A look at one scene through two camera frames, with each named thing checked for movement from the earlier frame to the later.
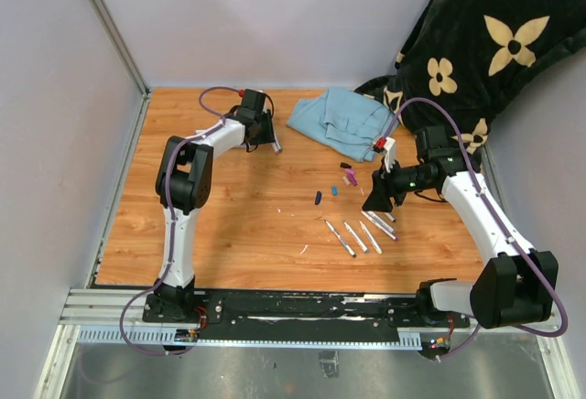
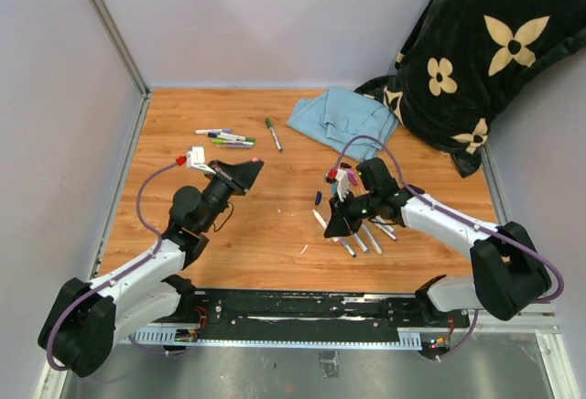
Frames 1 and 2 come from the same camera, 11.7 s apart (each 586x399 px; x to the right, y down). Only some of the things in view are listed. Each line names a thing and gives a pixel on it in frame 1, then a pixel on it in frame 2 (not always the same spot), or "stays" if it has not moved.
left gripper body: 265,132 → 220,189
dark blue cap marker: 340,239 stays
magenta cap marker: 379,226 stays
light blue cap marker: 365,250 stays
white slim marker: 374,244 stays
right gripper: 384,188 → 341,222
